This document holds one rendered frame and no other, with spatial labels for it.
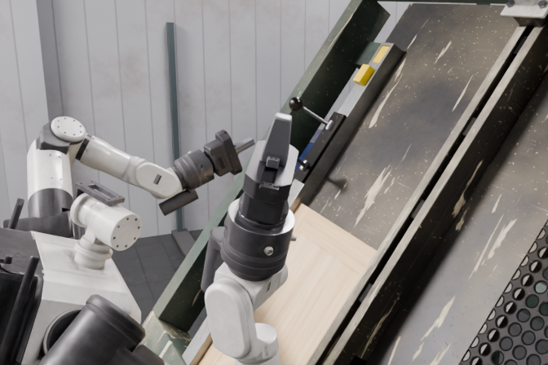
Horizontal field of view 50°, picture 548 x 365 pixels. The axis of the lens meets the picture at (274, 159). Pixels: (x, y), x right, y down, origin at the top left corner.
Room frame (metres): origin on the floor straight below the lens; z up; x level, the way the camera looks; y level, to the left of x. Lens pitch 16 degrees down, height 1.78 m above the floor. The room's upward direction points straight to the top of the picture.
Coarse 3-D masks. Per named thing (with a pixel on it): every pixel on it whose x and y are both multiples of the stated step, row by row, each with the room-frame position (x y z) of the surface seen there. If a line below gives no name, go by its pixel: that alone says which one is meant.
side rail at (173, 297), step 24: (360, 0) 1.76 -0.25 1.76; (336, 24) 1.78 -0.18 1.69; (360, 24) 1.75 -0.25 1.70; (336, 48) 1.72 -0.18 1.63; (360, 48) 1.75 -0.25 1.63; (312, 72) 1.70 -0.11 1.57; (336, 72) 1.72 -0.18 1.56; (312, 96) 1.68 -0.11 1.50; (336, 96) 1.72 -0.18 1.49; (312, 120) 1.68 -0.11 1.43; (240, 192) 1.58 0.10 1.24; (216, 216) 1.59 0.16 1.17; (192, 264) 1.52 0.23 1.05; (168, 288) 1.53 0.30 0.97; (192, 288) 1.51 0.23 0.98; (168, 312) 1.48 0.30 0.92; (192, 312) 1.51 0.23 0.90
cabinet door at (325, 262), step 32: (320, 224) 1.28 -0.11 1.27; (288, 256) 1.30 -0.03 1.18; (320, 256) 1.22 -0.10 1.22; (352, 256) 1.15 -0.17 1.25; (288, 288) 1.22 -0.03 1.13; (320, 288) 1.15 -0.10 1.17; (352, 288) 1.08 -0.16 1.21; (256, 320) 1.23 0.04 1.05; (288, 320) 1.16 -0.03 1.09; (320, 320) 1.09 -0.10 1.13; (288, 352) 1.09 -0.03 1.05
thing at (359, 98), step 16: (368, 64) 1.53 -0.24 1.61; (384, 64) 1.50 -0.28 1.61; (368, 80) 1.49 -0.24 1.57; (384, 80) 1.50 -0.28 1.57; (352, 96) 1.49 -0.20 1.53; (368, 96) 1.48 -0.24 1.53; (352, 112) 1.46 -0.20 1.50; (352, 128) 1.46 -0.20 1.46; (336, 144) 1.44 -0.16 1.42; (320, 160) 1.42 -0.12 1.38; (320, 176) 1.42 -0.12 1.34; (304, 192) 1.40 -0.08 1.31; (208, 336) 1.28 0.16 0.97; (192, 352) 1.28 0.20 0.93
